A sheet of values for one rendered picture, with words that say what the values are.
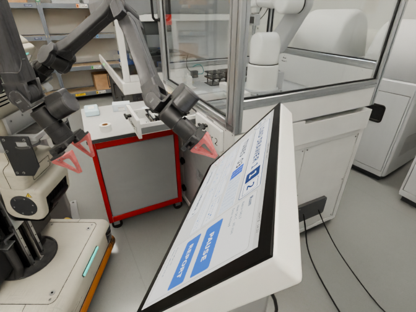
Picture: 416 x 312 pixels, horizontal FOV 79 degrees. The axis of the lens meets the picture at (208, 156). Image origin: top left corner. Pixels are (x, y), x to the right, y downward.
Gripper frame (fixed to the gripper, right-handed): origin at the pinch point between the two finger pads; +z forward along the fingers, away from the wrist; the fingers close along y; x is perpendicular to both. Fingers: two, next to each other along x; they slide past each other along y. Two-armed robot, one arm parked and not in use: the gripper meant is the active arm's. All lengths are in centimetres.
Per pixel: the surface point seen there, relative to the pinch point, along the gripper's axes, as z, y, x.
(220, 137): 2.6, 40.6, 14.1
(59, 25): -296, 342, 211
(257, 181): 3.0, -30.5, -19.7
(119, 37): -96, 121, 49
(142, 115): -38, 68, 53
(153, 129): -25, 50, 42
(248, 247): 3.2, -44.6, -19.8
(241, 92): -5.0, 36.3, -9.1
